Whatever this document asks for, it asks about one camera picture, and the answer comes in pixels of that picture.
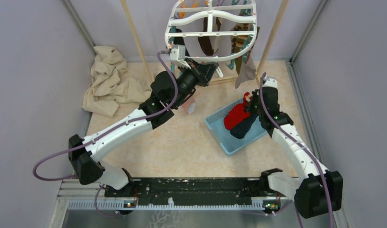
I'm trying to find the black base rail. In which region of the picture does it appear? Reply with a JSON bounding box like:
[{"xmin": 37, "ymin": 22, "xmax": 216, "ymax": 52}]
[{"xmin": 104, "ymin": 178, "xmax": 282, "ymax": 213}]

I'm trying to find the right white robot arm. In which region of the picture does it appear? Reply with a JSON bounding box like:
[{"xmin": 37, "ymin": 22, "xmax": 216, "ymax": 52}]
[{"xmin": 246, "ymin": 86, "xmax": 343, "ymax": 219}]

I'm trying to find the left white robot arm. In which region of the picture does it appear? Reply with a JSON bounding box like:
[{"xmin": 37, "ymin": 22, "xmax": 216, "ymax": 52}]
[{"xmin": 68, "ymin": 61, "xmax": 219, "ymax": 197}]

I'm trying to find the wooden hanging rack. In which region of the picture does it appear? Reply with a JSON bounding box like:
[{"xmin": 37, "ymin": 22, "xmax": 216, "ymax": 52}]
[{"xmin": 120, "ymin": 0, "xmax": 290, "ymax": 86}]

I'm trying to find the white round clip hanger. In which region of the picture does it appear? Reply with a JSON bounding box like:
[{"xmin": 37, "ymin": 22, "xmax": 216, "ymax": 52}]
[{"xmin": 164, "ymin": 0, "xmax": 259, "ymax": 63}]

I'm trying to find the dark navy sock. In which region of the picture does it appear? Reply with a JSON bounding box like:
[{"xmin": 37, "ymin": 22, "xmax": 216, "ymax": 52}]
[{"xmin": 230, "ymin": 114, "xmax": 258, "ymax": 139}]

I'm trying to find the white hanger clip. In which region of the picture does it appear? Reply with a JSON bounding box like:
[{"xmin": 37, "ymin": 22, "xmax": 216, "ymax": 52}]
[{"xmin": 214, "ymin": 67, "xmax": 224, "ymax": 78}]

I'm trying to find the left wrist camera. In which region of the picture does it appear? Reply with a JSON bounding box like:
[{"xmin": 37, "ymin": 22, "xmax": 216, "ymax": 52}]
[{"xmin": 169, "ymin": 45, "xmax": 191, "ymax": 69}]

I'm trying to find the black sock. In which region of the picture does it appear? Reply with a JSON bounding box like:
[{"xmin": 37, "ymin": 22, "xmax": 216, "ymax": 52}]
[{"xmin": 174, "ymin": 37, "xmax": 190, "ymax": 57}]

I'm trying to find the dark brown sock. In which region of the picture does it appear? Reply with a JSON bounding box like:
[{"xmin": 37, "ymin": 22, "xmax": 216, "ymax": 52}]
[{"xmin": 198, "ymin": 17, "xmax": 214, "ymax": 56}]

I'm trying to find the light blue plastic basket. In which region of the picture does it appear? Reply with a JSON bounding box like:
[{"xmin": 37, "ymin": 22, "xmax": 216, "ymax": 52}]
[{"xmin": 204, "ymin": 99, "xmax": 267, "ymax": 156}]

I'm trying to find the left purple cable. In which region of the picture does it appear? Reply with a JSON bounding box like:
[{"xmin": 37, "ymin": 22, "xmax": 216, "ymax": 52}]
[{"xmin": 33, "ymin": 51, "xmax": 179, "ymax": 182}]

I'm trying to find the pink patterned sock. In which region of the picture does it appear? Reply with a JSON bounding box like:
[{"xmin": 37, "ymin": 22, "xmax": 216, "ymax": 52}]
[{"xmin": 182, "ymin": 96, "xmax": 196, "ymax": 115}]

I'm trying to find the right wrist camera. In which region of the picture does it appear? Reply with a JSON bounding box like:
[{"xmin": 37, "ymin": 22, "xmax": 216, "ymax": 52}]
[{"xmin": 262, "ymin": 77, "xmax": 278, "ymax": 89}]

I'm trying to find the beige crumpled cloth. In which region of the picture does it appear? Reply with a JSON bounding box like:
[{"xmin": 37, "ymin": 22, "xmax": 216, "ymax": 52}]
[{"xmin": 82, "ymin": 46, "xmax": 151, "ymax": 117}]

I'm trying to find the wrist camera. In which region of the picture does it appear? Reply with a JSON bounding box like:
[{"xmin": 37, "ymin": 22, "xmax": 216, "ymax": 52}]
[
  {"xmin": 262, "ymin": 77, "xmax": 278, "ymax": 89},
  {"xmin": 169, "ymin": 45, "xmax": 191, "ymax": 69}
]

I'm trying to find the red sock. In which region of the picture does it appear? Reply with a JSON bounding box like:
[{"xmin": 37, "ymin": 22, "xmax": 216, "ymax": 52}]
[{"xmin": 223, "ymin": 93, "xmax": 250, "ymax": 131}]

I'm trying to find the grey sock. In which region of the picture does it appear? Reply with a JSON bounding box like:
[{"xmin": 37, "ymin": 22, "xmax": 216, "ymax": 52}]
[{"xmin": 235, "ymin": 57, "xmax": 257, "ymax": 89}]

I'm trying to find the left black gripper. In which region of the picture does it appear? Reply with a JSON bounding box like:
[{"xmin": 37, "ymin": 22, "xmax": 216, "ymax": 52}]
[{"xmin": 172, "ymin": 58, "xmax": 219, "ymax": 109}]

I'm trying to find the green striped sock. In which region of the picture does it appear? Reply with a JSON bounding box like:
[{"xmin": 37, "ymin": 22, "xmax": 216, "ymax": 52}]
[{"xmin": 230, "ymin": 23, "xmax": 254, "ymax": 63}]

